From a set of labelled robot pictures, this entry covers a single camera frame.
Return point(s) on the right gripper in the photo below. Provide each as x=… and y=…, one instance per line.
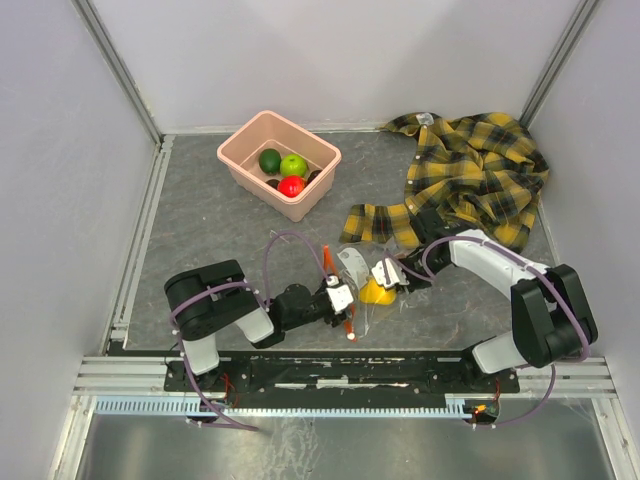
x=413, y=285

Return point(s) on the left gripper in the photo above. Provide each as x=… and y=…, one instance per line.
x=337, y=319

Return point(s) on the clear zip top bag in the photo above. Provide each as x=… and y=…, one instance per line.
x=350, y=265

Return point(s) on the red fake tomato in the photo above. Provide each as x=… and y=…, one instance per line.
x=292, y=186

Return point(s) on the green fake apple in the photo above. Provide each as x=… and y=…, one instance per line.
x=293, y=165

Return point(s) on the dark green fake avocado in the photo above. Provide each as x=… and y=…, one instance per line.
x=269, y=161

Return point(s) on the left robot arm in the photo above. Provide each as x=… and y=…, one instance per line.
x=206, y=300

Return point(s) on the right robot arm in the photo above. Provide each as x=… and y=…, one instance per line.
x=551, y=319

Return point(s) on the yellow plaid shirt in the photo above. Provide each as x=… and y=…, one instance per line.
x=482, y=171

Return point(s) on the pink plastic bin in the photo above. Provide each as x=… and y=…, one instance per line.
x=268, y=129

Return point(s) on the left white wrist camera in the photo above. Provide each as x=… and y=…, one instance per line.
x=339, y=293

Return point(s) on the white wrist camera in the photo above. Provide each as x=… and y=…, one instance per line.
x=339, y=293
x=388, y=274

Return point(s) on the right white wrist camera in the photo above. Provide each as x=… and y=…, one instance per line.
x=388, y=274

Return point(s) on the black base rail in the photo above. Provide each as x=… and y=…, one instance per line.
x=347, y=379

